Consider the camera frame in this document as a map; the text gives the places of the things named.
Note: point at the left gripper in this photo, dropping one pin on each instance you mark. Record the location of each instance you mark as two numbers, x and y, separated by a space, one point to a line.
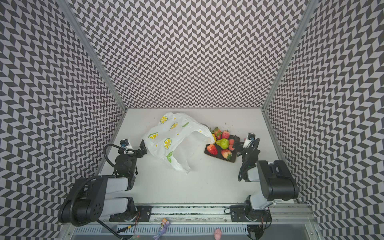
143 150

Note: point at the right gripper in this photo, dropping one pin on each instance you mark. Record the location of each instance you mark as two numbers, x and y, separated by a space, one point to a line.
246 151

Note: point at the red fake strawberry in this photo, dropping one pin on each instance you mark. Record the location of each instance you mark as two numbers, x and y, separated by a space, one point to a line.
217 133
226 154
212 149
225 135

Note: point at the green fake pear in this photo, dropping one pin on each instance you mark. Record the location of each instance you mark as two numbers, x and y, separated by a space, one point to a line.
223 143

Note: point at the white plastic bag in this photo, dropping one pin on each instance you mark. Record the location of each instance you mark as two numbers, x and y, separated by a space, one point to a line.
173 137

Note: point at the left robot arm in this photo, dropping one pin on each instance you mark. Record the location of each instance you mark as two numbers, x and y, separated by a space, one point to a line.
87 200

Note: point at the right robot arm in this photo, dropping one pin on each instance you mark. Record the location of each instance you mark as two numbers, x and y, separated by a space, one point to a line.
276 183

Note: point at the black tray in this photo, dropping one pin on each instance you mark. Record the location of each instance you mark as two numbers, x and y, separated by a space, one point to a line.
219 155

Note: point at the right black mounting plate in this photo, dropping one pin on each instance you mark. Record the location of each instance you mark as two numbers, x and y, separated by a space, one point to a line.
240 214

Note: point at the black mounting plate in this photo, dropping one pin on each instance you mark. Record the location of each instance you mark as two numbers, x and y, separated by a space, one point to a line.
137 214
240 214

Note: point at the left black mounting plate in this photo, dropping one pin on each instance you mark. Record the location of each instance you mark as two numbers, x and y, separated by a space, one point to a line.
137 214

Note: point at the purple toy figure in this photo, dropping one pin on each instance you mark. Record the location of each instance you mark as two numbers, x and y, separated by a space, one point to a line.
163 229

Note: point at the pink toy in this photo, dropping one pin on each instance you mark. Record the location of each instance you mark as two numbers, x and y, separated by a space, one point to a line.
217 234

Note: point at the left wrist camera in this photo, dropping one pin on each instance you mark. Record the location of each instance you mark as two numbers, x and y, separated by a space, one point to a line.
125 144

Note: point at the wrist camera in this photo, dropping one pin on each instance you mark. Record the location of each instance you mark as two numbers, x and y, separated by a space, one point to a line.
125 144
249 140

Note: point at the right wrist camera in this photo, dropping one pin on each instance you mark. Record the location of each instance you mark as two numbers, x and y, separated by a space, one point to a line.
249 140

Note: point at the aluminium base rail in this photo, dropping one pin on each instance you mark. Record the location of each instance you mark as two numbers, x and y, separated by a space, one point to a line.
281 213

